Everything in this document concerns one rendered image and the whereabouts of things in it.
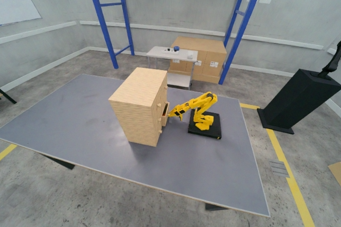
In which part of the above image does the wooden chest of drawers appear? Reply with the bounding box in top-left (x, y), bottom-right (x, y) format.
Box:
top-left (109, 67), bottom-right (167, 147)

